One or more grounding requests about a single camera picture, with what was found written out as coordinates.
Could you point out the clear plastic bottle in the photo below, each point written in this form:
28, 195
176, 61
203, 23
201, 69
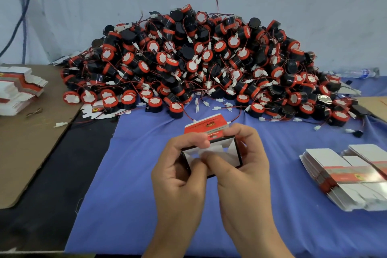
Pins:
357, 73

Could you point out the orange white paper box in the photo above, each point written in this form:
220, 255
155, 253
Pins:
208, 128

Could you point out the pile of black red buzzers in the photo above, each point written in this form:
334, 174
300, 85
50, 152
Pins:
211, 61

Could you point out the rubber band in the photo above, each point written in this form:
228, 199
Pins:
33, 111

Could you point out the brown cardboard sheet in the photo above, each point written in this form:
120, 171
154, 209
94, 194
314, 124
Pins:
375, 106
30, 152

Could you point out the stack of paper boxes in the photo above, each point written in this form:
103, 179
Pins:
344, 176
18, 88

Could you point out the person's right hand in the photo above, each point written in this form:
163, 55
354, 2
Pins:
245, 188

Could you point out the blue cloth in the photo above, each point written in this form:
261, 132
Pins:
121, 194

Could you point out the person's left hand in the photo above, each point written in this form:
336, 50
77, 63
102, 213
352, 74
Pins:
175, 194

